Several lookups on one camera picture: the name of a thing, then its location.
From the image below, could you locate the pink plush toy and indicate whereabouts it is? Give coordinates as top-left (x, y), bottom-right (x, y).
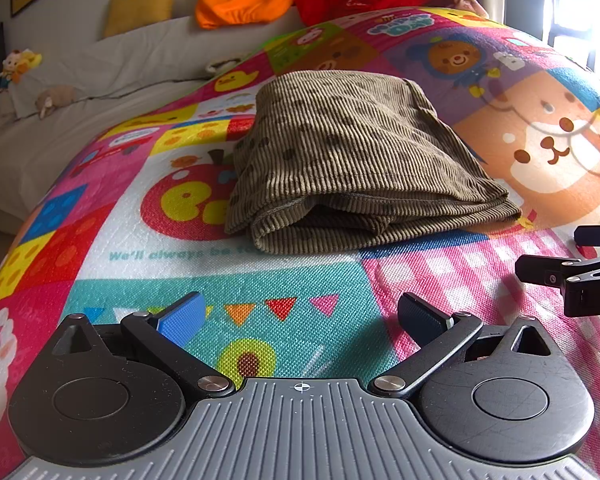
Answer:
top-left (452, 0), bottom-right (489, 19)

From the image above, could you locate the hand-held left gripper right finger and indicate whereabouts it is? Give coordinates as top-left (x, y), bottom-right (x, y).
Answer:
top-left (372, 292), bottom-right (556, 400)

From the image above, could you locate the large yellow cushion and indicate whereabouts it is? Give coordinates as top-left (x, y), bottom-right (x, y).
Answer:
top-left (103, 0), bottom-right (182, 39)

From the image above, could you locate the beige plush toy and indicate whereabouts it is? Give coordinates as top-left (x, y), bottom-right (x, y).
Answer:
top-left (35, 85), bottom-right (82, 120)

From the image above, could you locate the brown dotted corduroy garment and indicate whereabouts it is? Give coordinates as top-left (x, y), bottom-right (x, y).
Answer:
top-left (225, 71), bottom-right (523, 256)

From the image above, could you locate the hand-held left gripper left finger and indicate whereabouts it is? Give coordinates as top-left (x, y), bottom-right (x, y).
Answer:
top-left (50, 291), bottom-right (236, 398)

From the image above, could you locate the small yellow doll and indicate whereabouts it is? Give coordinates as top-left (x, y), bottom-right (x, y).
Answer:
top-left (0, 48), bottom-right (44, 92)

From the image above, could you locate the colourful cartoon play mat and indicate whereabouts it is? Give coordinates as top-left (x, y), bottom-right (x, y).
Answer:
top-left (0, 6), bottom-right (600, 480)

